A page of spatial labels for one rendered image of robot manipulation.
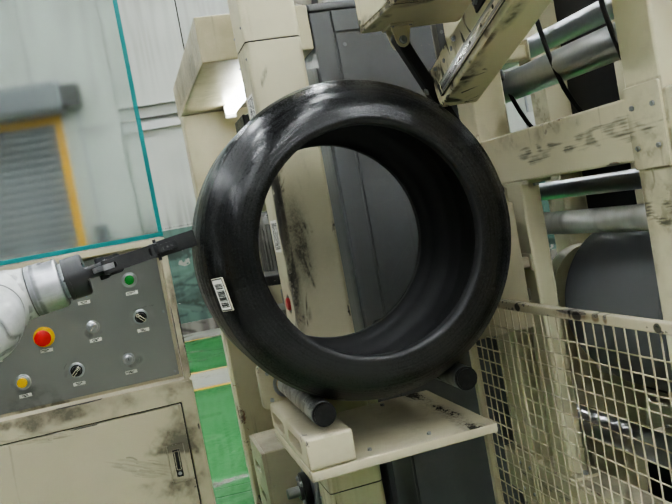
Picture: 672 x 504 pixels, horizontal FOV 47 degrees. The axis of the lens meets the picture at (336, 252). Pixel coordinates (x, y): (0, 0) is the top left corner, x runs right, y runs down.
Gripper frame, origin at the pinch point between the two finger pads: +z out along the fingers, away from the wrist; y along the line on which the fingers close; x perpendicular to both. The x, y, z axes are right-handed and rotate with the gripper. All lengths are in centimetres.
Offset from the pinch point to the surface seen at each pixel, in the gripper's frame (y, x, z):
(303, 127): -12.5, -12.2, 26.3
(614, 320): -32, 34, 61
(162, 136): 912, -130, 82
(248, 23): 27, -41, 32
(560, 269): 46, 40, 98
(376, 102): -12.3, -12.6, 40.5
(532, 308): -6, 34, 61
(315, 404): -9.0, 35.0, 13.2
